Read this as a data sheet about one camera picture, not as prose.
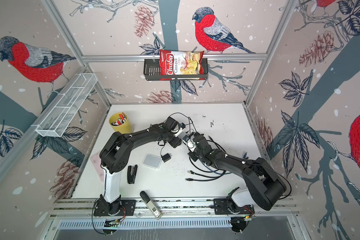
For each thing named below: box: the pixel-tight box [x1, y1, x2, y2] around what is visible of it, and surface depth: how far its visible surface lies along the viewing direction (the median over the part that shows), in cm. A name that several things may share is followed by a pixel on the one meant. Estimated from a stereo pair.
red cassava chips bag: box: [159, 49, 205, 81], surface depth 90 cm
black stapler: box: [127, 164, 138, 184], surface depth 84 cm
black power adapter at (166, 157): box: [162, 153, 172, 163], surface depth 92 cm
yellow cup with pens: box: [109, 112, 133, 135], surface depth 98 cm
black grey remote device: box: [140, 191, 163, 220], surface depth 73 cm
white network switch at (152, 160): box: [142, 153, 163, 169], surface depth 90 cm
